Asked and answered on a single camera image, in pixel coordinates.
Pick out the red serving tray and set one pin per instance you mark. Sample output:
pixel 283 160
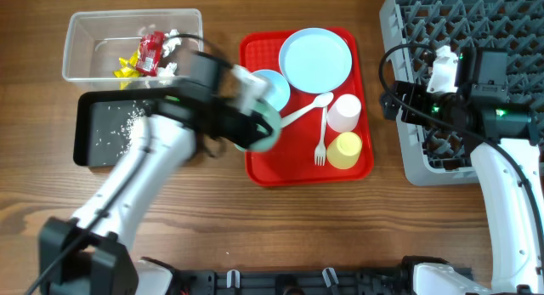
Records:
pixel 291 160

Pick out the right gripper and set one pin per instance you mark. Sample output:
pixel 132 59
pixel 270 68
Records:
pixel 415 94

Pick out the white napkin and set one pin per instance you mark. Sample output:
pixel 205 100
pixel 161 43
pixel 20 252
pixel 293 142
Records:
pixel 172 40
pixel 167 71

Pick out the white rice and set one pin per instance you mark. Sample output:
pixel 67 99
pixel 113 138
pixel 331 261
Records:
pixel 111 128

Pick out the yellow snack wrapper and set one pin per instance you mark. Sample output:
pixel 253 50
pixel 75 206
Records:
pixel 128 67

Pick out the light blue bowl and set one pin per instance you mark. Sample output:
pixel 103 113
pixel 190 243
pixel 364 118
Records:
pixel 279 94

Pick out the yellow plastic cup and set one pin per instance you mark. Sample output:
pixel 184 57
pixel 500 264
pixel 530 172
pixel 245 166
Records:
pixel 344 151

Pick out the clear plastic bin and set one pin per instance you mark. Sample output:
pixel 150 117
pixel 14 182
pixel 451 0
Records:
pixel 95 41

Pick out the white plastic fork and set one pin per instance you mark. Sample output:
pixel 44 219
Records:
pixel 320 149

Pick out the light blue plate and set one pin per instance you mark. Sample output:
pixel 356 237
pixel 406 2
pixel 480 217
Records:
pixel 315 60

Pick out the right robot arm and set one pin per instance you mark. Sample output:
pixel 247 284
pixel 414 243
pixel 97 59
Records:
pixel 467 94

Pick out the grey dishwasher rack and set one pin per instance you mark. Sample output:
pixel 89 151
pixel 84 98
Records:
pixel 432 157

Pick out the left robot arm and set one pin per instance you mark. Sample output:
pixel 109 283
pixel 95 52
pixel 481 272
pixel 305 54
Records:
pixel 89 252

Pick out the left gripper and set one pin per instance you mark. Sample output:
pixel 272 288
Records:
pixel 241 134

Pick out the white plastic spoon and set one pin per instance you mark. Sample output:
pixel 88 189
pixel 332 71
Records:
pixel 320 101

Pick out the white plastic cup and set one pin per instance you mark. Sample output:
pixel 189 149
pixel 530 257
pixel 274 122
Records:
pixel 344 114

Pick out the black plastic tray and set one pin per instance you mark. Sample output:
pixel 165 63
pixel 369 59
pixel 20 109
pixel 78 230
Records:
pixel 153 127

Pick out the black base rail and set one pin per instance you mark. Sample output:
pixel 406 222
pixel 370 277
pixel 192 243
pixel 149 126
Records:
pixel 383 281

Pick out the red snack wrapper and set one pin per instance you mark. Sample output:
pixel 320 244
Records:
pixel 150 53

